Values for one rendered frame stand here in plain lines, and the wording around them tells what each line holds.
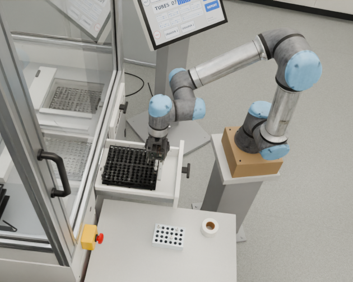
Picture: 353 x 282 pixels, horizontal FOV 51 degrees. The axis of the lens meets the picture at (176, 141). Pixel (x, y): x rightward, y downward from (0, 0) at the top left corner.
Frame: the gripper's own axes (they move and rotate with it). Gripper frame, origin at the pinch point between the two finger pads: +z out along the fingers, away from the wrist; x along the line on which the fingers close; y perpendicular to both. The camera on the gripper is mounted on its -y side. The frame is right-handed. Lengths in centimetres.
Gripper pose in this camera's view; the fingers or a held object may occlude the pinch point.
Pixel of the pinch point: (156, 158)
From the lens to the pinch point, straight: 152.4
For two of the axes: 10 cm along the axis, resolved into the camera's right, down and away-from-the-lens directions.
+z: -0.9, 6.2, 7.8
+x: 9.9, 1.2, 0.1
